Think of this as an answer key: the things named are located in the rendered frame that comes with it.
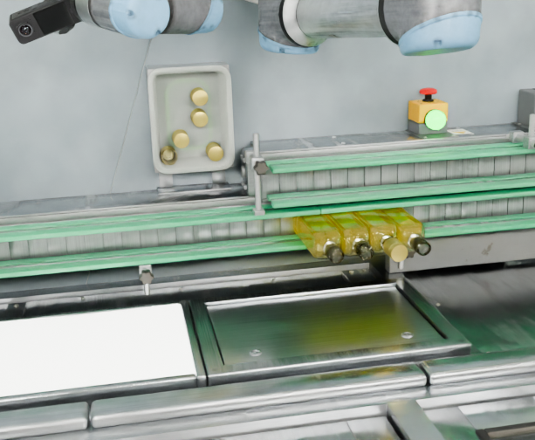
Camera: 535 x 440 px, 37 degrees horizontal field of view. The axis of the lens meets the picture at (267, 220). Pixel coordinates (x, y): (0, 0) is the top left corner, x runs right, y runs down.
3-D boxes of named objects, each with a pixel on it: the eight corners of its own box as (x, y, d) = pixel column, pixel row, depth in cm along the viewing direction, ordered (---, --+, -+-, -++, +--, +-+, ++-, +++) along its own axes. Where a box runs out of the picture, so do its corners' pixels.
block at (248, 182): (240, 189, 178) (245, 197, 171) (238, 147, 175) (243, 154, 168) (256, 188, 178) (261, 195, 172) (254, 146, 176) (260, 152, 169)
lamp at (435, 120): (423, 129, 181) (428, 132, 178) (424, 109, 179) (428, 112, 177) (442, 127, 182) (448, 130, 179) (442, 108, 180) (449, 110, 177)
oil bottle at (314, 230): (292, 231, 176) (317, 264, 156) (291, 207, 174) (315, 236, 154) (318, 229, 177) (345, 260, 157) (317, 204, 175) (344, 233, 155)
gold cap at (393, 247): (401, 237, 155) (409, 244, 151) (399, 255, 156) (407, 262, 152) (383, 237, 154) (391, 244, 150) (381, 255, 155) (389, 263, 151)
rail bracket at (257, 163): (245, 205, 172) (256, 222, 160) (243, 127, 167) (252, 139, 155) (259, 204, 172) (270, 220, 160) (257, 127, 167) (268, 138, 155)
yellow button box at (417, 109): (407, 129, 188) (418, 135, 181) (407, 98, 186) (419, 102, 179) (435, 127, 189) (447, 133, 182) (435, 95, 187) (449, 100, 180)
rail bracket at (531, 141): (504, 141, 180) (534, 154, 167) (506, 109, 178) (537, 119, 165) (521, 140, 180) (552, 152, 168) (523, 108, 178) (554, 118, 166)
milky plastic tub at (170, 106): (152, 166, 179) (154, 175, 170) (144, 65, 172) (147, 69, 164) (229, 161, 182) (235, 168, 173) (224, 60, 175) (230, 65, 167)
